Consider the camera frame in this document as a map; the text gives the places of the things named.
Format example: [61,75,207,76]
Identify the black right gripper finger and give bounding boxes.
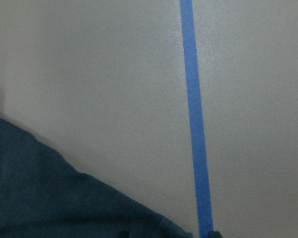
[208,231,222,238]

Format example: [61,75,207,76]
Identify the black t-shirt with logo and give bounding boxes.
[0,118,192,238]

